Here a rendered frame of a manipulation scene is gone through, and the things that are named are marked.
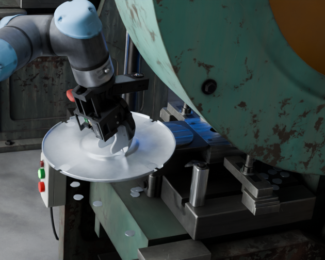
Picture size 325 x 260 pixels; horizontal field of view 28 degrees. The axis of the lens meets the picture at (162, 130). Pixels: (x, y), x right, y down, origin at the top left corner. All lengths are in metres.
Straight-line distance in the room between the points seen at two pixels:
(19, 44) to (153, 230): 0.51
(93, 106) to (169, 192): 0.31
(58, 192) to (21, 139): 1.42
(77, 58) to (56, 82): 1.88
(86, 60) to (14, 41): 0.14
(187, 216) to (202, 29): 0.60
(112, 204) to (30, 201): 1.17
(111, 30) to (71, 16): 1.88
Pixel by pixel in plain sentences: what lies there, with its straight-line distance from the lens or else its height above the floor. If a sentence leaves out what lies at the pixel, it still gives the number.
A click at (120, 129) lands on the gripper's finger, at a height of 0.86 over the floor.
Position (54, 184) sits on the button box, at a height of 0.56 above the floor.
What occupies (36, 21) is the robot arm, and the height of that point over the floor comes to 1.08.
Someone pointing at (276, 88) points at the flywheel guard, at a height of 1.09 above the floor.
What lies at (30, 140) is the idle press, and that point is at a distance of 3.10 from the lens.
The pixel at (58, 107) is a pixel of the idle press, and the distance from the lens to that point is 3.09.
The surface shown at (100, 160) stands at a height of 0.77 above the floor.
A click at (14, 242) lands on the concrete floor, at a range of 2.46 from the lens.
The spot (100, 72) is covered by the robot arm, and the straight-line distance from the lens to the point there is 1.19.
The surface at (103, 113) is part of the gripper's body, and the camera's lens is 1.25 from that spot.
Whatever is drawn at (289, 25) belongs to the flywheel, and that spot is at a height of 1.16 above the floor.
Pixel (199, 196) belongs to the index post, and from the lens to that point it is 1.35.
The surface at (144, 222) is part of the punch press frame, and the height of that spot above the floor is 0.65.
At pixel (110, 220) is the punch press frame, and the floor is 0.55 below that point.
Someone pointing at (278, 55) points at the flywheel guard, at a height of 1.14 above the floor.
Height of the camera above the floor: 1.42
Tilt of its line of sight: 25 degrees down
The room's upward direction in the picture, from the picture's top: 6 degrees clockwise
